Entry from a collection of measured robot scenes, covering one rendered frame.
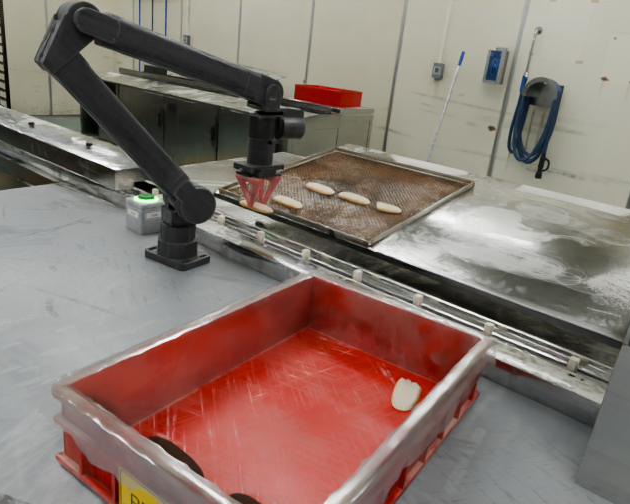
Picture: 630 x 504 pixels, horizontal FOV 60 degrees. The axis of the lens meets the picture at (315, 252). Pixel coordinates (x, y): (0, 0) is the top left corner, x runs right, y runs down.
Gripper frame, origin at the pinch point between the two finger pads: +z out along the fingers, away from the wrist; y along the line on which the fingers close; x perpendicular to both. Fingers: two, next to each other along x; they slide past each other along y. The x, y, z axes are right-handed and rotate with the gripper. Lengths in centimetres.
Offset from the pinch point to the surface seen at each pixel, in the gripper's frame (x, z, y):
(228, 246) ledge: -1.4, 8.4, -9.2
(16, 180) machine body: 109, 19, -9
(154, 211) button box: 20.6, 5.6, -13.2
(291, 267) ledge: -20.0, 7.2, -8.8
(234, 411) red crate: -44, 11, -44
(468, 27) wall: 140, -65, 371
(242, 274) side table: -10.0, 11.3, -12.6
